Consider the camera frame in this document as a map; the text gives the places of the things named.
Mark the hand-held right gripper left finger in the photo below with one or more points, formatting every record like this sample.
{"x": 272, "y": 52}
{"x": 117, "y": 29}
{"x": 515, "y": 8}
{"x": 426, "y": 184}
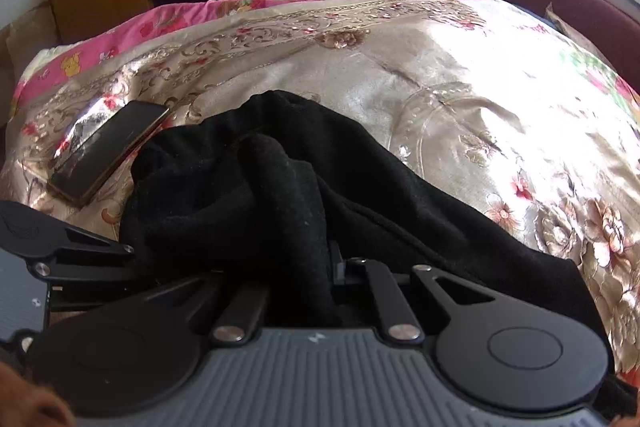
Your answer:
{"x": 242, "y": 307}

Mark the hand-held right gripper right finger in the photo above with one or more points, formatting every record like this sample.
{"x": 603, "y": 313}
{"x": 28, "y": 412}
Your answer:
{"x": 387, "y": 302}

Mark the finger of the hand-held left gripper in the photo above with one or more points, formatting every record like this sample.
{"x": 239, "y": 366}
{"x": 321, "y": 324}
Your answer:
{"x": 85, "y": 257}

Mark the black pants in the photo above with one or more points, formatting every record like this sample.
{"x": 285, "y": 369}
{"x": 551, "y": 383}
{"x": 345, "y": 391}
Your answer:
{"x": 300, "y": 187}

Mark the person's left forearm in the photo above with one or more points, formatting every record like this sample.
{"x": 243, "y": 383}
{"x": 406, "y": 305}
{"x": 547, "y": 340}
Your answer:
{"x": 30, "y": 399}

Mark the black smartphone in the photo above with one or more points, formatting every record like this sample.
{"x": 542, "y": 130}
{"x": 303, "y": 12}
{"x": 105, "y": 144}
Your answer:
{"x": 107, "y": 154}

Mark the beige floral bedspread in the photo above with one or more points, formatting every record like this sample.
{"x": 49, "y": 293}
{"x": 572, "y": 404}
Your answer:
{"x": 400, "y": 82}

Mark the pink floral quilt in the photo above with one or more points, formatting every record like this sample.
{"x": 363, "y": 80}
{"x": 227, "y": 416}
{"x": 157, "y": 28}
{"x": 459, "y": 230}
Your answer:
{"x": 200, "y": 12}

